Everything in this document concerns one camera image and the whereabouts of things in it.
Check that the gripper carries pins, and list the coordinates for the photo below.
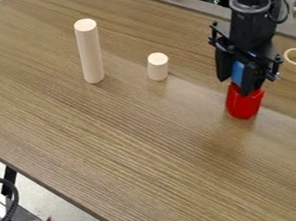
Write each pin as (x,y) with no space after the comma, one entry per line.
(252,30)

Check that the blue cube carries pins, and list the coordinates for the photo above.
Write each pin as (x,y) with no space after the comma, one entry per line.
(238,71)

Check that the short wooden cylinder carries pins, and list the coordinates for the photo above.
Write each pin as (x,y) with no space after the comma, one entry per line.
(158,66)

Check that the tall wooden cylinder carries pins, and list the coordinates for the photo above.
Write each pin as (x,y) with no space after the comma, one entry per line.
(89,50)

